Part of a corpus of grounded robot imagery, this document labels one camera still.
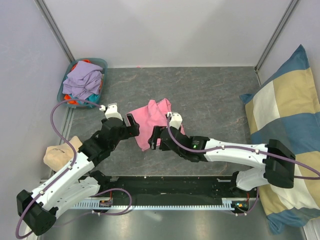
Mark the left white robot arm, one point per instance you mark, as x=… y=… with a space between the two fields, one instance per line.
x=40 y=208

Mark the teal plastic laundry basket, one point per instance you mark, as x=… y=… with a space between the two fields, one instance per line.
x=68 y=100

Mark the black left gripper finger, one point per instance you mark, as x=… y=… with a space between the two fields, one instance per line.
x=131 y=120
x=133 y=130

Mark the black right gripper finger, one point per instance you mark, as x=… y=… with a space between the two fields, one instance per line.
x=156 y=133
x=153 y=143

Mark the right aluminium frame post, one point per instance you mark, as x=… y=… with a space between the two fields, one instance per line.
x=276 y=33

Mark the aluminium frame post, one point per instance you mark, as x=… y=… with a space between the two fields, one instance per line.
x=276 y=33
x=46 y=13

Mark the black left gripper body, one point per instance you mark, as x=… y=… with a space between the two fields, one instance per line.
x=123 y=136

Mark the pink t shirt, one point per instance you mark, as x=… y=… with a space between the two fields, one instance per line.
x=153 y=114

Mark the blue cream checked pillow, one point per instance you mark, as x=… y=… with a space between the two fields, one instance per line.
x=286 y=108

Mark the light blue cable duct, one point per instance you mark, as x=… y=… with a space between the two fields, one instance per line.
x=95 y=204

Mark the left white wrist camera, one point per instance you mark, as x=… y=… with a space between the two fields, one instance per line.
x=111 y=111

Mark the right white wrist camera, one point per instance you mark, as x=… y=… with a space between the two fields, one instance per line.
x=175 y=119

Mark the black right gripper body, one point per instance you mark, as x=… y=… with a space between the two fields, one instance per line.
x=165 y=147

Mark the teal t shirt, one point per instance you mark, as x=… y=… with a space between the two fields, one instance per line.
x=92 y=98

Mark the left aluminium frame post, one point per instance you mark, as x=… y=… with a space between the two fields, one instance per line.
x=46 y=13

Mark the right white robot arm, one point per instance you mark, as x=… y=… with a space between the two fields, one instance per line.
x=271 y=163

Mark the lilac t shirt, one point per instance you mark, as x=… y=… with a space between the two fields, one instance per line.
x=83 y=81

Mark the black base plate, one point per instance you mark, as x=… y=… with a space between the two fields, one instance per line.
x=174 y=191

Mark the beige cloth bag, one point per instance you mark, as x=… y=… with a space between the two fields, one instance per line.
x=57 y=156

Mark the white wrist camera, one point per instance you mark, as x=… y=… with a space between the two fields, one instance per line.
x=175 y=119
x=111 y=111

